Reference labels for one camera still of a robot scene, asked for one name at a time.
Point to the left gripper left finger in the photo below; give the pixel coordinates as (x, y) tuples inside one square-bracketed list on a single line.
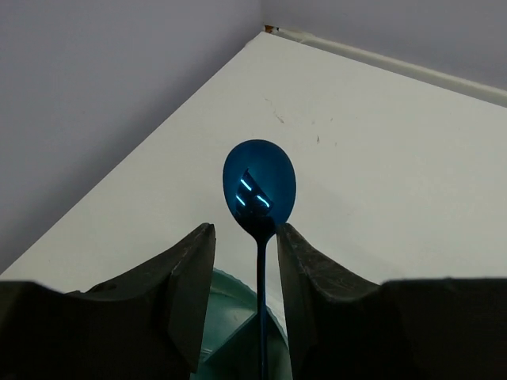
[(147, 323)]

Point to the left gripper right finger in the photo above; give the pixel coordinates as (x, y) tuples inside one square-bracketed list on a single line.
[(342, 326)]

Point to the teal utensil holder cup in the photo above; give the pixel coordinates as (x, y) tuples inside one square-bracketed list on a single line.
[(229, 348)]

